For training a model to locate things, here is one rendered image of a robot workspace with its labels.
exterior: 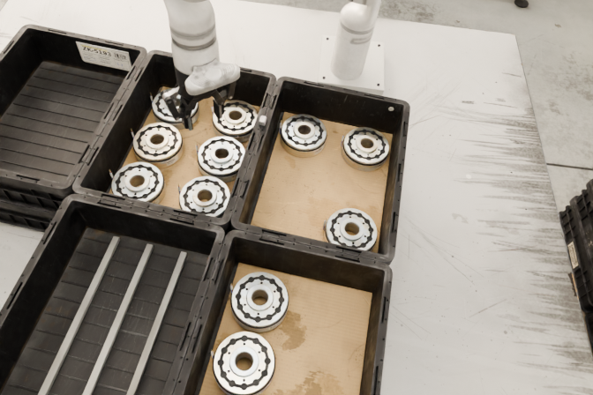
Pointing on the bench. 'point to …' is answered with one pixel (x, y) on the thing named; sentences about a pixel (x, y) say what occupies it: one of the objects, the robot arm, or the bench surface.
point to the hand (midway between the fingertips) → (203, 115)
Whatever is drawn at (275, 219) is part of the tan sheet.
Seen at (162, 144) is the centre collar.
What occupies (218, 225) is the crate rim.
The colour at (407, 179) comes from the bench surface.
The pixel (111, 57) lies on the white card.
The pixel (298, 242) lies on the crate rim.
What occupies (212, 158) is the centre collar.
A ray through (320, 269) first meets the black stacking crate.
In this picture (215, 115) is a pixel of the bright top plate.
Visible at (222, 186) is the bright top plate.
